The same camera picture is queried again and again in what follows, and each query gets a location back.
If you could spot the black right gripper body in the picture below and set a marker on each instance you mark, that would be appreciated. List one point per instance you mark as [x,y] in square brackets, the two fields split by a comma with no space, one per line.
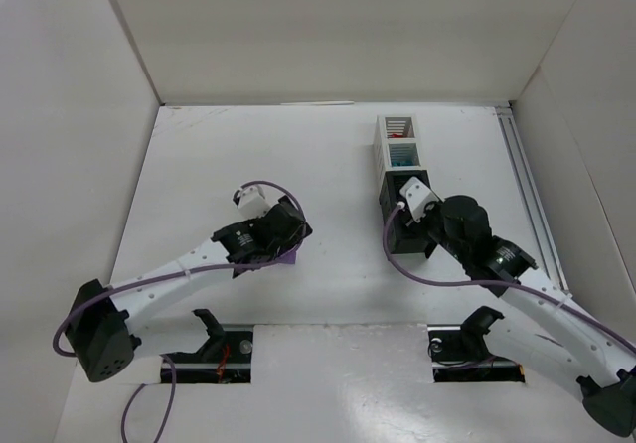
[429,243]

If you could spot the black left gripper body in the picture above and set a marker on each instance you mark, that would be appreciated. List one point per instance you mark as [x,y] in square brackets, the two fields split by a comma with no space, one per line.
[296,229]

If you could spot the purple rounded lego brick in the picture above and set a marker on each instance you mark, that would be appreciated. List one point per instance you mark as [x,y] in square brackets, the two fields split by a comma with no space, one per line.
[288,258]

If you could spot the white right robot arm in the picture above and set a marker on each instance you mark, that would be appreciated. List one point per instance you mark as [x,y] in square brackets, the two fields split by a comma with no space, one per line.
[579,354]

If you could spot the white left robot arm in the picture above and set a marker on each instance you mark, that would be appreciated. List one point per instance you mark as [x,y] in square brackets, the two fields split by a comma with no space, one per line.
[105,322]

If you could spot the black double-bin container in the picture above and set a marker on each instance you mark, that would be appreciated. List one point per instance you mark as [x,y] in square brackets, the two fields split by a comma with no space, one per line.
[406,235]

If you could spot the white double-bin container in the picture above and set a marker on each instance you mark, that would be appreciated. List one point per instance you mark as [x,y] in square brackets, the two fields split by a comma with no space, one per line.
[387,150]

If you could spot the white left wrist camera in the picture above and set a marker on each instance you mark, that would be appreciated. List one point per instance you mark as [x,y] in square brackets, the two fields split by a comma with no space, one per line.
[251,202]

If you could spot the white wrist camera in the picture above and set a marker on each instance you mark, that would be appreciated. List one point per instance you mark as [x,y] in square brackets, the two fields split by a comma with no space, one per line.
[251,202]
[418,196]

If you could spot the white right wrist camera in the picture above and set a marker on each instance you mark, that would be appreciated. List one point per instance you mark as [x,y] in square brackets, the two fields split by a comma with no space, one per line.
[418,196]

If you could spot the aluminium rail at table edge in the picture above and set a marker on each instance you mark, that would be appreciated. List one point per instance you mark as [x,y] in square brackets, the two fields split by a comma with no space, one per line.
[548,256]

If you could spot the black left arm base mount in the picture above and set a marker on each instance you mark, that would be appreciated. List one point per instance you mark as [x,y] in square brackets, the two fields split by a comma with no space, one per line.
[222,356]

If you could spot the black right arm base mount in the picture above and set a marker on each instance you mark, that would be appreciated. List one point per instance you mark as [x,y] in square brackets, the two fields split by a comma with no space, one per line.
[459,353]

